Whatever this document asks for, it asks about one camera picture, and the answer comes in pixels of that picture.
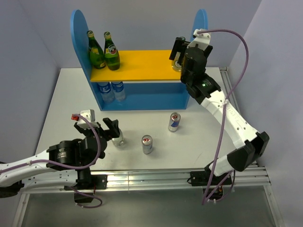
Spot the tall green glass bottle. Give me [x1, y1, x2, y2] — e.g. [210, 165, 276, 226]
[87, 30, 106, 70]

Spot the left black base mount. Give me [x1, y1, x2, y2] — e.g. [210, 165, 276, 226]
[73, 175, 107, 204]

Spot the blue-label water bottle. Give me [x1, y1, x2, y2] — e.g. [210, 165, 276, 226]
[98, 82, 115, 103]
[111, 81, 126, 101]

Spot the green Perrier glass bottle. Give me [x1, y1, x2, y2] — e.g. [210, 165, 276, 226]
[104, 32, 120, 70]

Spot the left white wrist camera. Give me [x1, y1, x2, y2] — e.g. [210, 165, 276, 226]
[71, 109, 98, 129]

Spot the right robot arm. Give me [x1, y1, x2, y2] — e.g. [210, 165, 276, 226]
[169, 37, 269, 184]

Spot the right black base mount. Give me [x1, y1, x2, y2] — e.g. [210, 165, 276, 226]
[187, 170, 232, 200]

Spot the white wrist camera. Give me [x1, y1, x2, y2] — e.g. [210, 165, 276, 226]
[71, 109, 98, 129]
[187, 29, 211, 51]

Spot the clear bottle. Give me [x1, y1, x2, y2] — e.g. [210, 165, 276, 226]
[171, 52, 182, 72]
[111, 130, 124, 147]

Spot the right blue-label water bottle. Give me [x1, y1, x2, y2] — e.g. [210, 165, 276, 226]
[111, 81, 126, 101]

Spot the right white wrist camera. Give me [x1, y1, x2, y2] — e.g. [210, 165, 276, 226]
[187, 29, 211, 51]

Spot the silver can red tab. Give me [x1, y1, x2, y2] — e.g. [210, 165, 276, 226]
[142, 135, 153, 154]

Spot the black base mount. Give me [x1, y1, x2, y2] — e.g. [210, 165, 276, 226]
[187, 170, 232, 200]
[73, 175, 107, 204]

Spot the aluminium side rail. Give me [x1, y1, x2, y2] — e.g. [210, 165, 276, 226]
[219, 67, 258, 166]

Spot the blue silver Red Bull can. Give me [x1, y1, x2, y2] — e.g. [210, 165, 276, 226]
[168, 112, 181, 132]

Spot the blue and yellow shelf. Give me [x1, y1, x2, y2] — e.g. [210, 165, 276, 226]
[70, 9, 209, 111]

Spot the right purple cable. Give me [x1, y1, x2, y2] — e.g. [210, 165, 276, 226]
[201, 28, 250, 205]

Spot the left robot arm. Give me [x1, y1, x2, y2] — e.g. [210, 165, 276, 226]
[0, 118, 120, 198]

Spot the left blue-label water bottle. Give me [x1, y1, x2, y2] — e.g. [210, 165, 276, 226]
[98, 82, 115, 103]

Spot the aluminium front rail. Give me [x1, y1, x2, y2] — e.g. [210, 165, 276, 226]
[22, 165, 270, 193]

